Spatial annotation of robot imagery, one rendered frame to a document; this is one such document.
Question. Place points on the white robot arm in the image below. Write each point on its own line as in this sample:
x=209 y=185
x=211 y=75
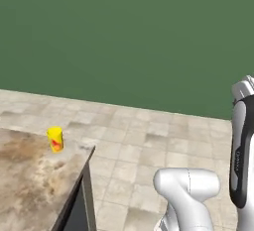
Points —
x=185 y=188

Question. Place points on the yellow cup with red print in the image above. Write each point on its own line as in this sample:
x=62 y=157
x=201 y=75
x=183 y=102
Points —
x=55 y=139

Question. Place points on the dark counter cabinet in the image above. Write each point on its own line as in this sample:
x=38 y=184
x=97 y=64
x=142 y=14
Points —
x=81 y=208

